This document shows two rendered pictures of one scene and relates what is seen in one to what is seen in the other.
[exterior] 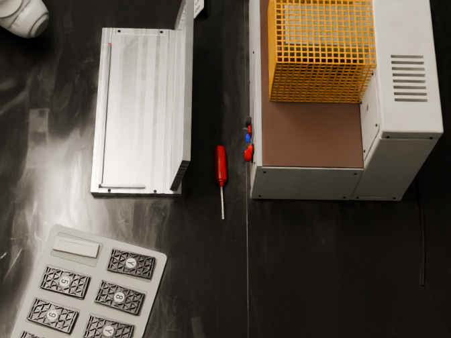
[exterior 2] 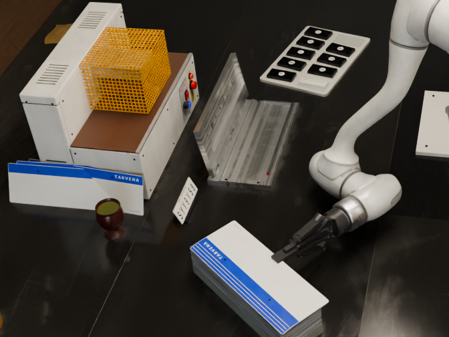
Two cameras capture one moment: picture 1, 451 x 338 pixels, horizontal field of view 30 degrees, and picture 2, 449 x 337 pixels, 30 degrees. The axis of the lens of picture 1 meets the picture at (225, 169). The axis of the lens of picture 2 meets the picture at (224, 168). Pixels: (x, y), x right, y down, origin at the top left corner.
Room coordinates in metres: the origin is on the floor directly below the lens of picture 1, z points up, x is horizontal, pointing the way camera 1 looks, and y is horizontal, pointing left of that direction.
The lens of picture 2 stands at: (2.94, 1.04, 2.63)
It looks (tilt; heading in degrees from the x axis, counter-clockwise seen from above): 40 degrees down; 205
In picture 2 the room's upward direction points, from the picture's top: 8 degrees counter-clockwise
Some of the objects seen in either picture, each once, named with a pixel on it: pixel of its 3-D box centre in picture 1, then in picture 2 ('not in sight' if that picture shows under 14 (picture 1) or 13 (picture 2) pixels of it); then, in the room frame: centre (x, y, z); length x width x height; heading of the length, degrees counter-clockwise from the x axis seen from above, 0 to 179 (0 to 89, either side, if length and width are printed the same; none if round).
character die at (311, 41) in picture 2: not in sight; (310, 43); (0.30, 0.23, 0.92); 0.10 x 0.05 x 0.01; 77
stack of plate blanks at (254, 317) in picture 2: not in sight; (254, 288); (1.56, 0.43, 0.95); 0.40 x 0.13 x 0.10; 57
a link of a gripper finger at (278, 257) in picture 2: not in sight; (284, 253); (1.46, 0.49, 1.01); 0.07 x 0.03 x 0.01; 147
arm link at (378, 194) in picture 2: not in sight; (373, 194); (1.17, 0.67, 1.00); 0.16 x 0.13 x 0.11; 147
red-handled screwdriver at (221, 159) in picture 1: (221, 182); not in sight; (0.74, 0.01, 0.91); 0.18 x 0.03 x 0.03; 8
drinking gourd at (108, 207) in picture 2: not in sight; (111, 220); (1.41, -0.07, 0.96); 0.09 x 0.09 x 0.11
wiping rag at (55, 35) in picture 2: not in sight; (72, 31); (0.38, -0.76, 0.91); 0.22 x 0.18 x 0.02; 105
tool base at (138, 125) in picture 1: (140, 108); (255, 140); (0.91, 0.22, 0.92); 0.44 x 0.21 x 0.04; 5
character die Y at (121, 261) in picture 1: (131, 263); (281, 75); (0.53, 0.19, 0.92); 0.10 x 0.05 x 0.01; 84
